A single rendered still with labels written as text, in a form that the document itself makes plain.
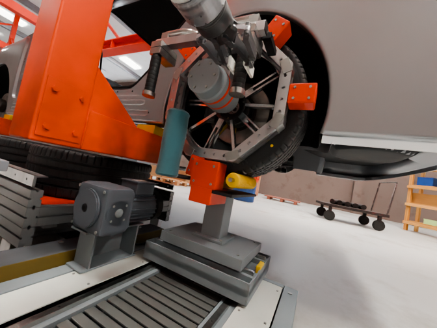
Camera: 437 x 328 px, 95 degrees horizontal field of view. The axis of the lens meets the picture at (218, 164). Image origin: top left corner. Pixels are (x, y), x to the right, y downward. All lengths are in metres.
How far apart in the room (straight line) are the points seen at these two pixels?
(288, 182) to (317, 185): 1.27
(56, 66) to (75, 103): 0.12
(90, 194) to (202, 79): 0.56
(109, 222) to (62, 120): 0.40
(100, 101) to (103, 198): 0.42
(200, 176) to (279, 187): 9.82
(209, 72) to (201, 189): 0.43
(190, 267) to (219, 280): 0.13
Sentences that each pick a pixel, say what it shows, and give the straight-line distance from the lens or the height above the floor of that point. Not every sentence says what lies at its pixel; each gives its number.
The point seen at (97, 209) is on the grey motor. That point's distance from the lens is 0.81.
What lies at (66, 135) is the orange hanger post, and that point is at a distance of 0.92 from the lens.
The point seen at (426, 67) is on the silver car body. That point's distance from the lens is 0.98.
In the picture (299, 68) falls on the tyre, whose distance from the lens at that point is 0.92.
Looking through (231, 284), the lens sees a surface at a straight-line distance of 0.85.
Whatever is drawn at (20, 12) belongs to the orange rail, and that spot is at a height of 3.25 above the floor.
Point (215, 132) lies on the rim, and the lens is 0.96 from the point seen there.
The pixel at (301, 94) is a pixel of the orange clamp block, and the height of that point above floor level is 0.84.
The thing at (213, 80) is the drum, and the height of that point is 0.83.
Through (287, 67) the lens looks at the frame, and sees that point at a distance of 0.83.
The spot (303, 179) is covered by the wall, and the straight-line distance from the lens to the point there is 10.48.
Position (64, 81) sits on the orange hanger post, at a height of 0.74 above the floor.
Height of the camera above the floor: 0.52
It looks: 3 degrees up
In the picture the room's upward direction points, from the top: 11 degrees clockwise
